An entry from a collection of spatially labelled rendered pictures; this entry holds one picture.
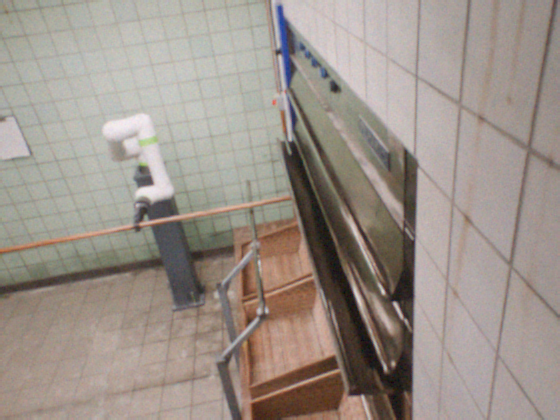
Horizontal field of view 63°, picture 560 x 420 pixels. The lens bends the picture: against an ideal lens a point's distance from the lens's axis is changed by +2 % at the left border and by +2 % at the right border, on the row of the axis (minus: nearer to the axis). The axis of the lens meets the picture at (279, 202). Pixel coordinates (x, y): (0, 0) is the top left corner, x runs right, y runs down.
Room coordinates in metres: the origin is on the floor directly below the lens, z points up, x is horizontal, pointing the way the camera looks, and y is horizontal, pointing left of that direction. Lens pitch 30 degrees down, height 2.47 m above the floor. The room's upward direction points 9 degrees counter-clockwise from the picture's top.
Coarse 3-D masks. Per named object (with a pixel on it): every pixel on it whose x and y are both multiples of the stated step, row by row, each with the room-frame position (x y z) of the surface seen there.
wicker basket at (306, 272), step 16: (272, 240) 2.51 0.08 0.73; (288, 240) 2.51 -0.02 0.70; (240, 256) 2.37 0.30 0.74; (272, 256) 2.51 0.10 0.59; (288, 256) 2.48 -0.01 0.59; (304, 256) 2.34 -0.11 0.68; (240, 272) 2.21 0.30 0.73; (272, 272) 2.34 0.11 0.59; (288, 272) 2.31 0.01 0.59; (304, 272) 2.26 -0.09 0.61; (272, 288) 1.97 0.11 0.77
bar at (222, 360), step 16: (256, 240) 1.89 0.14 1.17; (256, 256) 1.75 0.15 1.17; (256, 272) 1.63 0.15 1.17; (224, 288) 1.84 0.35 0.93; (224, 304) 1.83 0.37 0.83; (256, 320) 1.38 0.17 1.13; (240, 336) 1.38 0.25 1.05; (224, 352) 1.38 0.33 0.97; (224, 368) 1.35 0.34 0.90; (224, 384) 1.35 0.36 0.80; (240, 400) 1.86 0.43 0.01; (240, 416) 1.36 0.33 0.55
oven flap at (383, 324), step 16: (304, 144) 2.25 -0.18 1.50; (304, 160) 2.10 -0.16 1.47; (320, 176) 1.82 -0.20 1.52; (320, 192) 1.75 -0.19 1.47; (320, 208) 1.63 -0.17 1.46; (336, 208) 1.51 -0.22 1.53; (336, 224) 1.45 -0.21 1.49; (336, 240) 1.37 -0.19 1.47; (352, 240) 1.27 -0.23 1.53; (352, 256) 1.23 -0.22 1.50; (352, 272) 1.18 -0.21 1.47; (368, 272) 1.08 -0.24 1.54; (352, 288) 1.10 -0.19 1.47; (368, 288) 1.05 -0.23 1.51; (368, 304) 1.01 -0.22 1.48; (384, 304) 0.93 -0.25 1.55; (368, 320) 0.95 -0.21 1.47; (384, 320) 0.90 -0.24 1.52; (400, 320) 0.84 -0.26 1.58; (384, 336) 0.87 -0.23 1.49; (400, 336) 0.81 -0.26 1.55; (384, 352) 0.84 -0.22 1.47; (400, 352) 0.78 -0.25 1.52; (384, 368) 0.78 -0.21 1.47
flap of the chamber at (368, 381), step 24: (312, 192) 1.89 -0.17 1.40; (312, 216) 1.66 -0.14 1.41; (312, 240) 1.48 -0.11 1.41; (312, 264) 1.32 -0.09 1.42; (336, 264) 1.32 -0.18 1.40; (336, 288) 1.18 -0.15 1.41; (336, 312) 1.06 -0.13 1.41; (360, 336) 0.96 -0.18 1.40; (360, 360) 0.87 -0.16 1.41; (360, 384) 0.79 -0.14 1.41; (384, 384) 0.79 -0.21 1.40
